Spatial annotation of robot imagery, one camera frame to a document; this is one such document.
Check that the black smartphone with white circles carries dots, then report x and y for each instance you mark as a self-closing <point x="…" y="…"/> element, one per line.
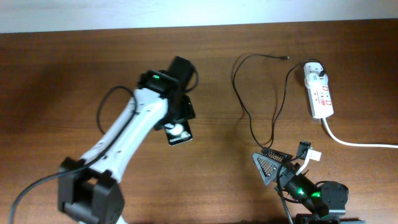
<point x="179" y="133"/>

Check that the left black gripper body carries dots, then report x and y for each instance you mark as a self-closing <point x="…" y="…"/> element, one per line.
<point x="183" y="114"/>

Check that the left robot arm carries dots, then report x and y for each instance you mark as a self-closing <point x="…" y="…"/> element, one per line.
<point x="90" y="191"/>

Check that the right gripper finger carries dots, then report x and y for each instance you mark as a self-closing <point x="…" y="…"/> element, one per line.
<point x="266" y="166"/>
<point x="276" y="155"/>

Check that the white power strip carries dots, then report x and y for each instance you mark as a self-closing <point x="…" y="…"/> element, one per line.
<point x="320" y="102"/>

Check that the white USB charger plug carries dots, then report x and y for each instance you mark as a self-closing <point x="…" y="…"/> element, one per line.
<point x="315" y="75"/>

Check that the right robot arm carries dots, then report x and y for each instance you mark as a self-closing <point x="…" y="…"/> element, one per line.
<point x="303" y="200"/>

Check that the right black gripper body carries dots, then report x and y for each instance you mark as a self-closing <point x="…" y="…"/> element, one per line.
<point x="288" y="177"/>

